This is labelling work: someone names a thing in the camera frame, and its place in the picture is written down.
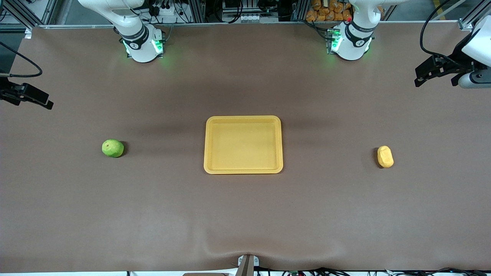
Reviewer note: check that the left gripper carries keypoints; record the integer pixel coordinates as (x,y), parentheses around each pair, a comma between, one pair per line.
(455,61)

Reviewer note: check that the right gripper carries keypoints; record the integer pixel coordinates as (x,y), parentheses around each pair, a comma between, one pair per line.
(8,94)

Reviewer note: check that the green apple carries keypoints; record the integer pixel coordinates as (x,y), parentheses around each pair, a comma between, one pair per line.
(112,148)

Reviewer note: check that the yellow potato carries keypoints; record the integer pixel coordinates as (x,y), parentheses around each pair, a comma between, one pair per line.
(385,157)

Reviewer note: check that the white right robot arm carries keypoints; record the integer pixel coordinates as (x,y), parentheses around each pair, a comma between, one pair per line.
(142,50)

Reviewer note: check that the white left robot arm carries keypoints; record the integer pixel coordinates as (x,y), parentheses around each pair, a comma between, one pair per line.
(353,48)

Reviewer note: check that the yellow plastic tray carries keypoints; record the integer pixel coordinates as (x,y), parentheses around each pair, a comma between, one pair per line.
(243,147)

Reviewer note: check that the orange packaged snacks pile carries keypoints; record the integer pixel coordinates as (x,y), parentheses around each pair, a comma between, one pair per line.
(326,15)

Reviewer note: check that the white power strip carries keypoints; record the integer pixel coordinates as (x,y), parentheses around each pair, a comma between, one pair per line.
(168,10)

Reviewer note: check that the white terminal block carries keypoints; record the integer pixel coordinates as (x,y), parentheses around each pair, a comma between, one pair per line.
(251,18)

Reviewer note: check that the brown table mat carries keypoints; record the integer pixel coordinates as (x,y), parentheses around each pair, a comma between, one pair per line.
(245,214)

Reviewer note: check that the aluminium frame post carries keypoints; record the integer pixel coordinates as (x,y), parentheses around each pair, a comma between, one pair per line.
(50,11)
(466,23)

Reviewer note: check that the aluminium table edge rail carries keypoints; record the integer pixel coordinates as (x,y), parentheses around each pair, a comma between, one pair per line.
(230,24)

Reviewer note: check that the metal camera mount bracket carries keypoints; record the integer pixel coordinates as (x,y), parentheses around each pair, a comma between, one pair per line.
(247,266)

